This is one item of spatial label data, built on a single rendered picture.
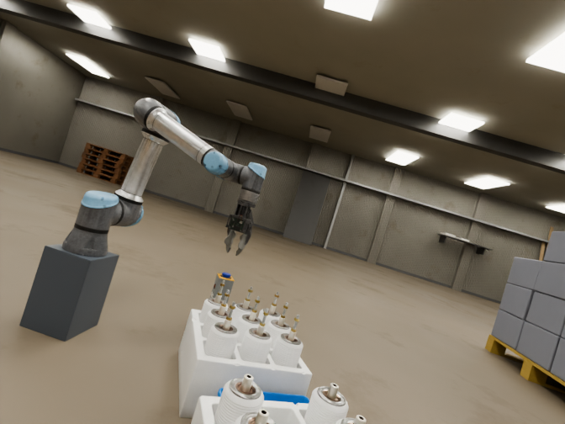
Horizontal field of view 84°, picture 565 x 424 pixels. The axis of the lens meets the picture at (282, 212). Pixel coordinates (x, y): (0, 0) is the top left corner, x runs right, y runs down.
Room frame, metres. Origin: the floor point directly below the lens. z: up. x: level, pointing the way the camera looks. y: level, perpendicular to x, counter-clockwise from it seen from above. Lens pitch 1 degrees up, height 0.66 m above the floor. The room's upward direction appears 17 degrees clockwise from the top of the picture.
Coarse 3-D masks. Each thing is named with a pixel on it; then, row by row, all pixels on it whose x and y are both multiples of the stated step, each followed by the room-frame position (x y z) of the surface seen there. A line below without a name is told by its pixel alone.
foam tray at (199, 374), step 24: (192, 312) 1.26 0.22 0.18; (192, 336) 1.10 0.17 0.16; (192, 360) 0.99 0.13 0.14; (216, 360) 0.95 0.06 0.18; (240, 360) 1.00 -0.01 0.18; (192, 384) 0.93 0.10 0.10; (216, 384) 0.95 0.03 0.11; (264, 384) 1.00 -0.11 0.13; (288, 384) 1.03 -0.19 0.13; (192, 408) 0.94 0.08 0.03
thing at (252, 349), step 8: (248, 336) 1.03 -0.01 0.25; (248, 344) 1.02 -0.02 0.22; (256, 344) 1.02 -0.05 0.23; (264, 344) 1.02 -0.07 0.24; (240, 352) 1.04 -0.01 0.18; (248, 352) 1.02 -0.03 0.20; (256, 352) 1.02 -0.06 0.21; (264, 352) 1.03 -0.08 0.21; (248, 360) 1.02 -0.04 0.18; (256, 360) 1.02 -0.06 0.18; (264, 360) 1.04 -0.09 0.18
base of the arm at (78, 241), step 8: (72, 232) 1.16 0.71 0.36; (80, 232) 1.15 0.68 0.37; (88, 232) 1.16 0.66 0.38; (96, 232) 1.17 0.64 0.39; (104, 232) 1.20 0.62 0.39; (64, 240) 1.17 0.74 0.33; (72, 240) 1.14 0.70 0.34; (80, 240) 1.15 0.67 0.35; (88, 240) 1.16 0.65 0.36; (96, 240) 1.17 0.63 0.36; (104, 240) 1.21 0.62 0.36; (64, 248) 1.14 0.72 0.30; (72, 248) 1.14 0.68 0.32; (80, 248) 1.14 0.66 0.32; (88, 248) 1.16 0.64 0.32; (96, 248) 1.17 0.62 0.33; (104, 248) 1.21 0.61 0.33; (88, 256) 1.16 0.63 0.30; (96, 256) 1.18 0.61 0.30
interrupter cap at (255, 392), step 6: (240, 378) 0.76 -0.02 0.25; (234, 384) 0.72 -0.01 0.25; (240, 384) 0.74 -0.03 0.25; (252, 384) 0.74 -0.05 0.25; (234, 390) 0.70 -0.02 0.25; (240, 390) 0.71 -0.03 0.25; (252, 390) 0.73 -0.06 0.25; (258, 390) 0.73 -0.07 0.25; (240, 396) 0.69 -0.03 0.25; (246, 396) 0.69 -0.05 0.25; (252, 396) 0.70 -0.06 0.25; (258, 396) 0.71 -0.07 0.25
